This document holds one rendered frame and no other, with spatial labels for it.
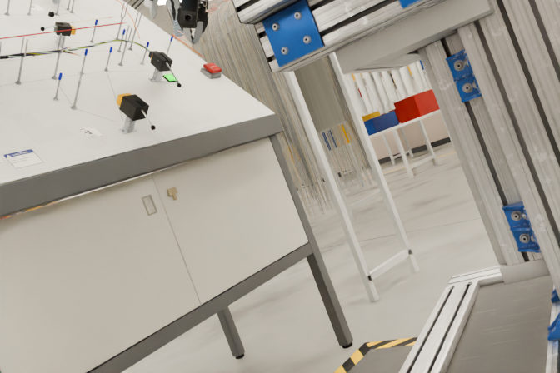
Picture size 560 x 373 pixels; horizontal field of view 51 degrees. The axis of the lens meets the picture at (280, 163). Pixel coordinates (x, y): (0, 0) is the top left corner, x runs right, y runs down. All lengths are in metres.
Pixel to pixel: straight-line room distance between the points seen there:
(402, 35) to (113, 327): 0.97
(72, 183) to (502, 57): 0.99
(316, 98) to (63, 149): 1.63
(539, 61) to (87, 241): 1.08
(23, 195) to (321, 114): 1.80
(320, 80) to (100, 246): 1.65
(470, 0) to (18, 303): 1.09
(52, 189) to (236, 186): 0.64
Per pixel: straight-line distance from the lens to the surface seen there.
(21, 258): 1.44
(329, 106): 2.87
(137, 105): 1.63
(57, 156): 1.53
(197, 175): 1.78
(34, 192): 1.44
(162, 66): 1.95
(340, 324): 2.15
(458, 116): 1.14
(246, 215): 1.88
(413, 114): 4.77
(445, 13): 1.03
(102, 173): 1.54
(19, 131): 1.60
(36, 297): 1.44
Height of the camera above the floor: 0.69
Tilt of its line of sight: level
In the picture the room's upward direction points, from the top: 21 degrees counter-clockwise
